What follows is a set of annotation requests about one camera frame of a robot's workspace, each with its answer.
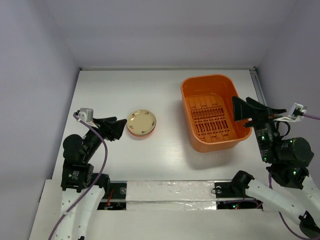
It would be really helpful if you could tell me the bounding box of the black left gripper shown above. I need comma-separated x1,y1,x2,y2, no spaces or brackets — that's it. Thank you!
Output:
83,115,126,160

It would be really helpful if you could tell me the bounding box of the blue patterned plate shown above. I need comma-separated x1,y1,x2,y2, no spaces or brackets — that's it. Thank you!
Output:
127,123,158,137

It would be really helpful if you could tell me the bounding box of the white plate with red marks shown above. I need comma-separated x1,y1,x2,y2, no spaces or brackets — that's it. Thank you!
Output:
127,109,157,133

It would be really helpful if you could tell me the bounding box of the orange plate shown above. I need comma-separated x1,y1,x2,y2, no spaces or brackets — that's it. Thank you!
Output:
128,128,155,137

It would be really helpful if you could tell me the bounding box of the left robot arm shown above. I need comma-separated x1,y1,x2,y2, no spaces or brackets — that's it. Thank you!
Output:
49,109,127,240

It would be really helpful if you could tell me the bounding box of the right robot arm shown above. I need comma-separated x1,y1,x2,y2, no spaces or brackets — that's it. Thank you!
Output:
230,96,320,240

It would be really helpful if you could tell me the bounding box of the orange plastic dish rack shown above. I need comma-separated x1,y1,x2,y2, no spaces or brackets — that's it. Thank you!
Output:
180,74,252,153

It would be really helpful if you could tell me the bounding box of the silver taped front bar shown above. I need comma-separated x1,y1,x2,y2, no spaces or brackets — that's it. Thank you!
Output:
125,180,217,211

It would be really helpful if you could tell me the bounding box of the aluminium side rail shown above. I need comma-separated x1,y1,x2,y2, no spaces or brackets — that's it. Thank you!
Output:
249,67,267,105

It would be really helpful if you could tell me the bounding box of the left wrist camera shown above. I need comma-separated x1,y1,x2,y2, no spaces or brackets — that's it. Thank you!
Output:
76,107,94,125

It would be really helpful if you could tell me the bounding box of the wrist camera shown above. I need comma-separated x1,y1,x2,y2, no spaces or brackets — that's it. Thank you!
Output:
274,102,308,123
76,107,94,125

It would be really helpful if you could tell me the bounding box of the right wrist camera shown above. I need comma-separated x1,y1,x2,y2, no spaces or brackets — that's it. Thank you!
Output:
274,102,308,123

